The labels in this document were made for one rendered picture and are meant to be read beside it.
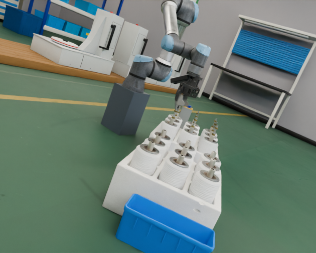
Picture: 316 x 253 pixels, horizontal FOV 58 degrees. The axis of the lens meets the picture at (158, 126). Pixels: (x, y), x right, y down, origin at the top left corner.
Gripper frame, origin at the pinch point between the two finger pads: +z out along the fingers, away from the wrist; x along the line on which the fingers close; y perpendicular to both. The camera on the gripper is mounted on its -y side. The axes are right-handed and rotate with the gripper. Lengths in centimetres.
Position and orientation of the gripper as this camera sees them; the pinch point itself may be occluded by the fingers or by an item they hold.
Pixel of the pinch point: (176, 107)
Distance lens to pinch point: 156.1
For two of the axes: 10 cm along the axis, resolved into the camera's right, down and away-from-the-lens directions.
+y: 7.0, 4.3, -5.7
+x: 6.2, 0.4, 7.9
